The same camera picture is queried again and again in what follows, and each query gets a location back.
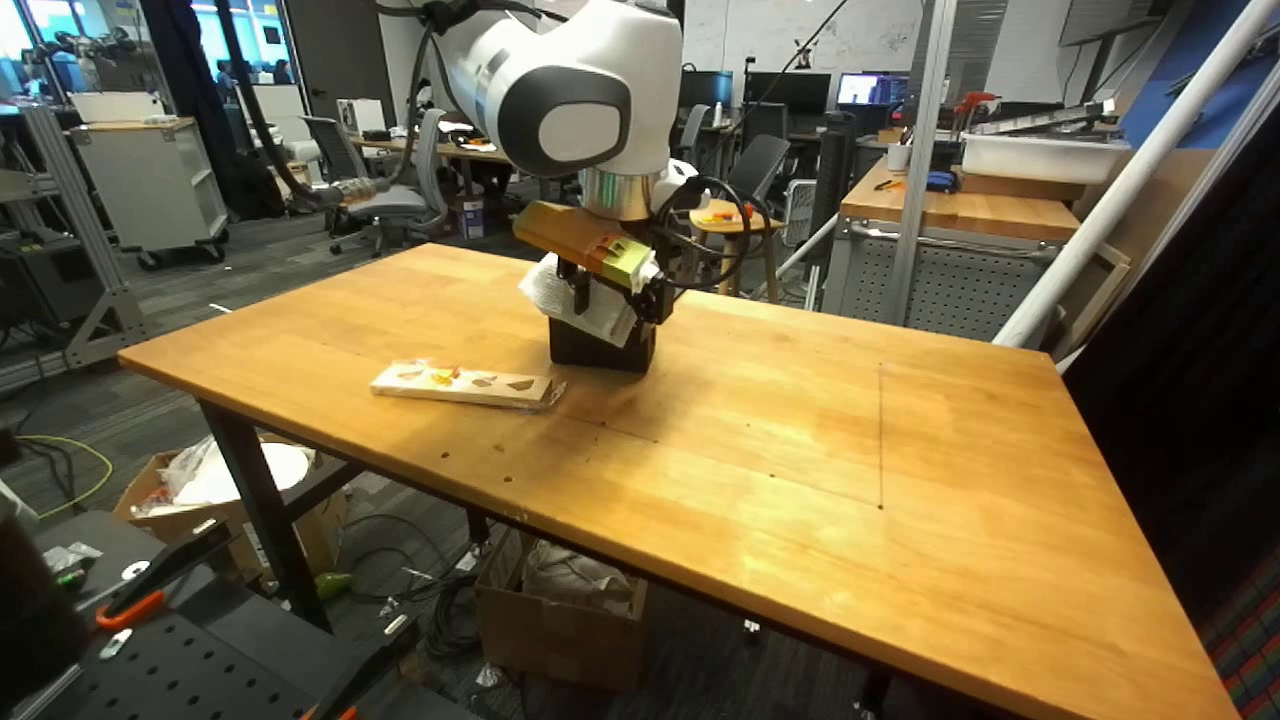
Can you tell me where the round wooden stool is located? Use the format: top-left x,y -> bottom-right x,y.
690,197 -> 787,302

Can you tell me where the white plastic bin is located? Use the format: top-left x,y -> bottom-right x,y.
958,129 -> 1138,192

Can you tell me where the black perforated panel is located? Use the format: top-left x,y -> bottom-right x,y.
52,594 -> 417,720

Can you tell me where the wooden shape puzzle board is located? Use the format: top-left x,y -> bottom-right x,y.
368,356 -> 563,415

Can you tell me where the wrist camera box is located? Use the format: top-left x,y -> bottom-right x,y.
508,197 -> 664,296

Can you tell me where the blue panel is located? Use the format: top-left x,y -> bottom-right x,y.
1117,0 -> 1263,152

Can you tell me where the dark computer monitor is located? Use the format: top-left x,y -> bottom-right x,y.
684,66 -> 832,123

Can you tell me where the white pole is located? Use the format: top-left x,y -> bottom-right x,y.
994,0 -> 1280,350

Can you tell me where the black perforated box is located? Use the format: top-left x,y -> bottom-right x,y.
543,311 -> 660,380

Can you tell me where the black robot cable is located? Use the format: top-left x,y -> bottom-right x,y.
664,173 -> 758,296

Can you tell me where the black office chair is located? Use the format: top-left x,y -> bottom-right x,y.
724,132 -> 791,202

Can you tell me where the black metal table leg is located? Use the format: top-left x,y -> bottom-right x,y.
198,396 -> 338,630

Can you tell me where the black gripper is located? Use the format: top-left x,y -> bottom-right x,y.
558,253 -> 690,330

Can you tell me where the yellow floor cable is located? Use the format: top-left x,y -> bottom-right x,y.
11,433 -> 120,515

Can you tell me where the wooden workbench with drawers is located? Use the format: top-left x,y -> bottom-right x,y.
817,152 -> 1132,350

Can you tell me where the grey metal shelf frame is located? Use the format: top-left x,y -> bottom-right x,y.
0,95 -> 151,392

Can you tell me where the cardboard box with plastic bag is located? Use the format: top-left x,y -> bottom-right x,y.
113,433 -> 355,584

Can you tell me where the brown cardboard box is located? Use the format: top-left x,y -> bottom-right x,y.
471,533 -> 651,697

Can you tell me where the grey metal pole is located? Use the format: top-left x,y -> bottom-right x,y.
890,0 -> 964,330

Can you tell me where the lit computer monitor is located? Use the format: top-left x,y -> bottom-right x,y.
832,66 -> 915,111

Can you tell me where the white rolling cabinet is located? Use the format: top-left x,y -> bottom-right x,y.
63,87 -> 232,263

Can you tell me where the orange handled tool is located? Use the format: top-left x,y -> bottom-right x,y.
92,589 -> 171,636

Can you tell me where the black curtain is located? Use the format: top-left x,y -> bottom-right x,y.
1055,105 -> 1280,630

